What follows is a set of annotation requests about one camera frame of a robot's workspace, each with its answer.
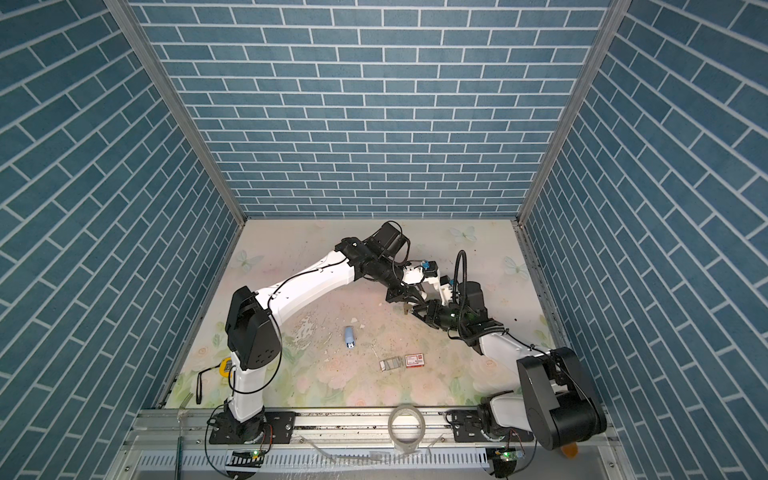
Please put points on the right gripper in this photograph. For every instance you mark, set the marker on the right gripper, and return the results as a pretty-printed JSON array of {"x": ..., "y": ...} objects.
[{"x": 433, "y": 317}]

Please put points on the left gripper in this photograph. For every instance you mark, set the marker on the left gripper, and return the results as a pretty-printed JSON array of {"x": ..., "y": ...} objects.
[{"x": 400, "y": 292}]

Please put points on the olive grey stapler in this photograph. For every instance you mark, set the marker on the olive grey stapler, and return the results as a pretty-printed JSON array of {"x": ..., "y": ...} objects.
[{"x": 414, "y": 304}]

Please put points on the staples tray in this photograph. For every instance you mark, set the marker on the staples tray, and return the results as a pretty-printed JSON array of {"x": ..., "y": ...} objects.
[{"x": 392, "y": 363}]

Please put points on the red staples box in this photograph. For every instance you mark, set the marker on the red staples box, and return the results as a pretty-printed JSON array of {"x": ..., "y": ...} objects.
[{"x": 414, "y": 360}]

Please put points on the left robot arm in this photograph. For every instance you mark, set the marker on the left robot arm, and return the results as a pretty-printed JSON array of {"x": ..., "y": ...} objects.
[{"x": 254, "y": 320}]

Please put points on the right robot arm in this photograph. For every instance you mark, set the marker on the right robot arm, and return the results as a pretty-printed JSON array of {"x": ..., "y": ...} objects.
[{"x": 557, "y": 401}]

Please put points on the clear tape roll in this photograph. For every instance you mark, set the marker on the clear tape roll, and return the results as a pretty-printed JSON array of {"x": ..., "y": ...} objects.
[{"x": 406, "y": 428}]

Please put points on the plush toy animal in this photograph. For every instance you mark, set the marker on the plush toy animal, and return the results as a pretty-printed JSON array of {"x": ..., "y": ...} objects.
[{"x": 570, "y": 451}]

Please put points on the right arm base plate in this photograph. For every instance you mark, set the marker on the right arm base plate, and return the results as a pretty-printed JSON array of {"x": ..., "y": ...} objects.
[{"x": 476, "y": 425}]

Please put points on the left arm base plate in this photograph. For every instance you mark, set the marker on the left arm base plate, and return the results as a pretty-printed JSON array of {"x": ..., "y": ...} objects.
[{"x": 267, "y": 427}]

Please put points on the aluminium front rail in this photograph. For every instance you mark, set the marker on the aluminium front rail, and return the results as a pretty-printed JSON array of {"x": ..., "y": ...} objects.
[{"x": 350, "y": 443}]

